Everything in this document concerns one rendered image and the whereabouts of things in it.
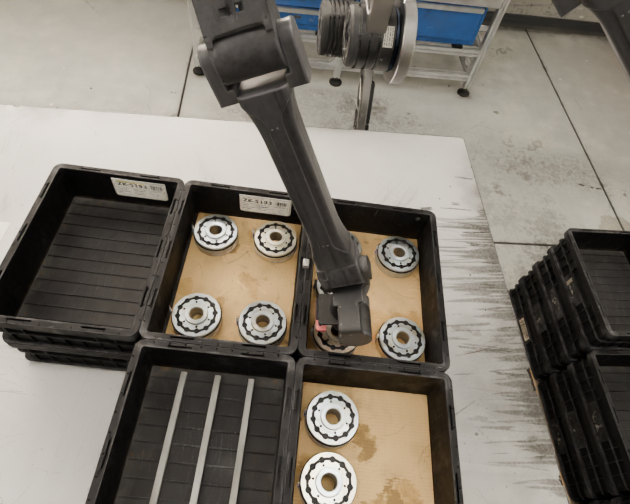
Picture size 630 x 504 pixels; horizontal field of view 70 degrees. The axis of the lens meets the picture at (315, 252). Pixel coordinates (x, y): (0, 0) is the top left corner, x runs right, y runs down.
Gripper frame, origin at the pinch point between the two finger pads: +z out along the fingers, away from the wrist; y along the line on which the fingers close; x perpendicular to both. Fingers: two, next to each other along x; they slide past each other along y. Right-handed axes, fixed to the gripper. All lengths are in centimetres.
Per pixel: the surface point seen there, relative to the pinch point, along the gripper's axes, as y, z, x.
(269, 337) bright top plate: -14.3, 1.1, -2.1
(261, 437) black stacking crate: -15.0, 4.2, -21.2
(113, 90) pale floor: -108, 87, 180
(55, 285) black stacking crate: -61, 4, 10
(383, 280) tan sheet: 12.4, 4.1, 14.5
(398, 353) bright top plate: 13.0, 1.2, -4.8
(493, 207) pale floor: 101, 87, 111
